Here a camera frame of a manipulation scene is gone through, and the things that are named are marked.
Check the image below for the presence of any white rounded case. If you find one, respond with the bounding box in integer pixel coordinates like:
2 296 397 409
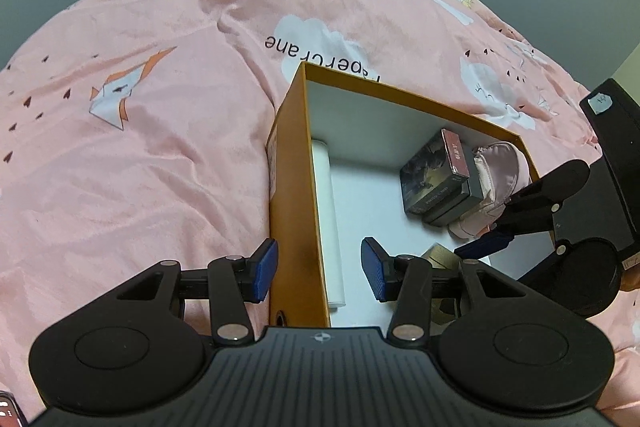
311 141 347 308

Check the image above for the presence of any dark painted box pink end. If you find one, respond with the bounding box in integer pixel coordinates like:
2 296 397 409
399 129 474 216

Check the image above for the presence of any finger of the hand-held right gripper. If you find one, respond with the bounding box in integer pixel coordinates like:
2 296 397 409
504 159 592 208
454 201 562 259

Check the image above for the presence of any small gold box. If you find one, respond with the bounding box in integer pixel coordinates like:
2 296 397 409
419 243 465 324

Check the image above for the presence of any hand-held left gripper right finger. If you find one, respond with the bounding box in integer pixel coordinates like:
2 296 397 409
360 236 536 348

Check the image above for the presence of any smartphone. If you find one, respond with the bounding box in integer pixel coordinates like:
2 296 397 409
0 391 27 427

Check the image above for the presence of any pink printed blanket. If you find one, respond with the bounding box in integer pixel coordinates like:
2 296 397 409
0 0 640 413

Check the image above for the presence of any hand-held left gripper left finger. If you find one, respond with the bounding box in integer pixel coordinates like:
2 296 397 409
117 238 279 348

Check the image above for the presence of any dark grey box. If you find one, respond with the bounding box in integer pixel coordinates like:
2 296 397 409
422 176 484 228

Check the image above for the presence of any orange cardboard box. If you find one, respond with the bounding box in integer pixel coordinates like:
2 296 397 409
265 61 543 330

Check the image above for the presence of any pink satin pouch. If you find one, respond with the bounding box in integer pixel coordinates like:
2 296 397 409
446 146 532 239

